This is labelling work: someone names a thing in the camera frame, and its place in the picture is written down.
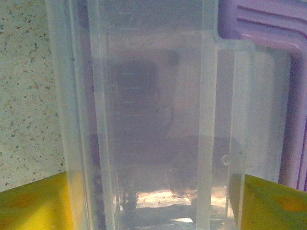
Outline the clear plastic box lid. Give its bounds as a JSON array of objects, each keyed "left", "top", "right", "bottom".
[{"left": 45, "top": 0, "right": 292, "bottom": 230}]

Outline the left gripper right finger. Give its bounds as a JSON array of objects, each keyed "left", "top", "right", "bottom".
[{"left": 229, "top": 173, "right": 307, "bottom": 230}]

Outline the purple plastic tool box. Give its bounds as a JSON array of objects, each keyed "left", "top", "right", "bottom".
[{"left": 217, "top": 0, "right": 307, "bottom": 192}]

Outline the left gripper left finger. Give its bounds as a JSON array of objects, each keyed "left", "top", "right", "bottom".
[{"left": 0, "top": 171, "right": 72, "bottom": 230}]

